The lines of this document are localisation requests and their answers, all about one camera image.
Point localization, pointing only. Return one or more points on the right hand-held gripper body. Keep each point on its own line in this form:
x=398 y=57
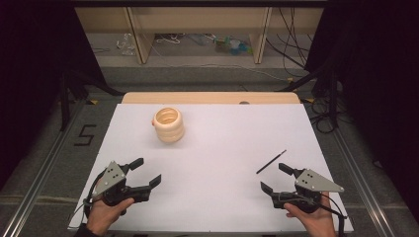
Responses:
x=313 y=182

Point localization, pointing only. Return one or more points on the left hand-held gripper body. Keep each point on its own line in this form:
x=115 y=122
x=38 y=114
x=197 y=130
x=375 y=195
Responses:
x=110 y=179

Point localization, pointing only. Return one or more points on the thin black pen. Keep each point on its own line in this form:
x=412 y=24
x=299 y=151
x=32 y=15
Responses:
x=271 y=162

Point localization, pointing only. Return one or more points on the cream ridged pen holder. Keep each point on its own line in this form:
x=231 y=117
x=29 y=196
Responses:
x=169 y=131

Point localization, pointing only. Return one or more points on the person's left hand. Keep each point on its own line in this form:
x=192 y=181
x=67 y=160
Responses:
x=102 y=217

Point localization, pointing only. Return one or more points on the person's right hand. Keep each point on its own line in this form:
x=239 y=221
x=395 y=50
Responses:
x=316 y=223

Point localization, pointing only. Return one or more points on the white table board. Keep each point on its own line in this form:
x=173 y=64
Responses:
x=214 y=184

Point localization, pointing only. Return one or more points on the black metal stand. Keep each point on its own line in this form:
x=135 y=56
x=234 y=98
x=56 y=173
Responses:
x=65 y=105
x=333 y=98

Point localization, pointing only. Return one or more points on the wooden table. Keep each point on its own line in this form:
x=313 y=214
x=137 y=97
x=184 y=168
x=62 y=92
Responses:
x=197 y=97

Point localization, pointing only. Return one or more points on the clear plastic bag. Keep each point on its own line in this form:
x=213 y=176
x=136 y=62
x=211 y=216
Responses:
x=126 y=44

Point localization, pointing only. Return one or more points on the black curtain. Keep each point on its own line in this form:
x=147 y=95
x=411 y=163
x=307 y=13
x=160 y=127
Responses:
x=29 y=82
x=382 y=82

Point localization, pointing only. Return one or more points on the pile of colourful toys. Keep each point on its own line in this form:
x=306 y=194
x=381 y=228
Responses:
x=234 y=46

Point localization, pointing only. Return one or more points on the beige wooden shelf unit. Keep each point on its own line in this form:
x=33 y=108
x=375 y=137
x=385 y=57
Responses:
x=197 y=19

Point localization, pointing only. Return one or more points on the metal floor rail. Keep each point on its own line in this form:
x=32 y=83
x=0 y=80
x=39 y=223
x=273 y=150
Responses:
x=39 y=184
x=359 y=177

